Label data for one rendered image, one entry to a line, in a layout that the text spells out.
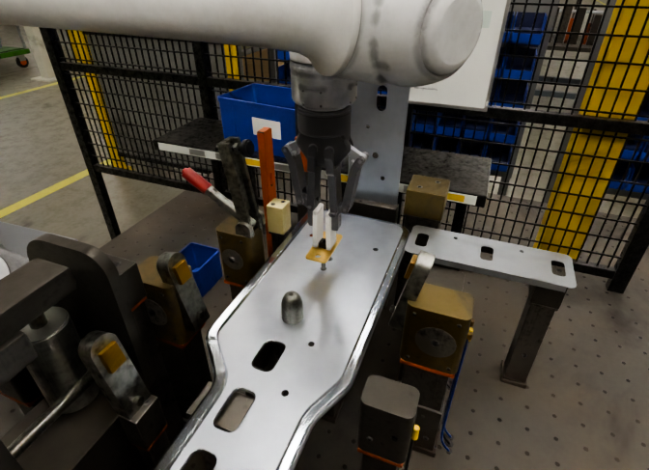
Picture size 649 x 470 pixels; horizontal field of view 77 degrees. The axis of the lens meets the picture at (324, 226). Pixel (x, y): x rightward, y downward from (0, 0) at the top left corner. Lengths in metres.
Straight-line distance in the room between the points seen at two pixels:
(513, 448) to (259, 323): 0.54
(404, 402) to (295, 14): 0.45
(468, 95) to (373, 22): 0.76
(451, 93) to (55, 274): 0.92
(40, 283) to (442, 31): 0.43
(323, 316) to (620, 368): 0.73
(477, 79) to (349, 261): 0.57
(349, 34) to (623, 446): 0.89
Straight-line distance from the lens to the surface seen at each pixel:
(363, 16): 0.37
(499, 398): 0.99
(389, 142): 0.87
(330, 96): 0.54
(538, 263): 0.83
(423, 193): 0.86
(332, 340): 0.61
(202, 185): 0.75
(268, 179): 0.79
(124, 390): 0.58
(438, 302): 0.62
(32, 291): 0.49
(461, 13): 0.37
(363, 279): 0.71
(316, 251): 0.69
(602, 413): 1.05
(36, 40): 7.40
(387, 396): 0.57
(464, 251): 0.81
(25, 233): 1.16
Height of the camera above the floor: 1.46
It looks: 33 degrees down
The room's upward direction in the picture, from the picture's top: straight up
